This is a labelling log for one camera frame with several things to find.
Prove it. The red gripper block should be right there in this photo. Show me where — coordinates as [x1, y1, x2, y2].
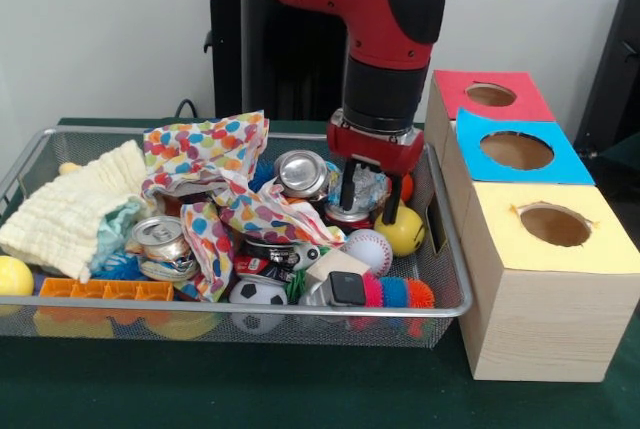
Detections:
[327, 109, 426, 226]

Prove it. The clear plastic packet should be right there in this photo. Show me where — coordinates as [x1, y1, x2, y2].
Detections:
[326, 161, 391, 218]

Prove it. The shallow clear bin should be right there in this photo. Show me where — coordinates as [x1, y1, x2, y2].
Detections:
[0, 127, 476, 350]

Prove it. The wooden box with three holes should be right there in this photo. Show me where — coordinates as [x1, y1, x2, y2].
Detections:
[423, 71, 640, 383]

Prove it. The yellow smiley ball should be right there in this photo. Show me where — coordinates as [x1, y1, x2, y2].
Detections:
[375, 205, 426, 257]

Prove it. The white baseball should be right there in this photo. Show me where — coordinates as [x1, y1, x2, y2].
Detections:
[343, 229, 395, 276]

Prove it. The silver and blue can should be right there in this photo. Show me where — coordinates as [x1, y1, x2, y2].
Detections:
[272, 149, 331, 200]

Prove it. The black and white soccer ball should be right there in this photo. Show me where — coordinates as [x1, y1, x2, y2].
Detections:
[230, 281, 291, 335]

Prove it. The crushed silver can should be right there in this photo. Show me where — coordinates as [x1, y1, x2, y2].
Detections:
[130, 215, 199, 283]

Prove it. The black flat panel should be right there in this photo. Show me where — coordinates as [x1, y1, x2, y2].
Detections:
[575, 0, 640, 155]

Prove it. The cream muslin cloth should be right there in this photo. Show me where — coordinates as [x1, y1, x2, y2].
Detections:
[0, 139, 151, 283]

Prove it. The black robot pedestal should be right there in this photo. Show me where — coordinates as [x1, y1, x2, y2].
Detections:
[193, 0, 353, 123]

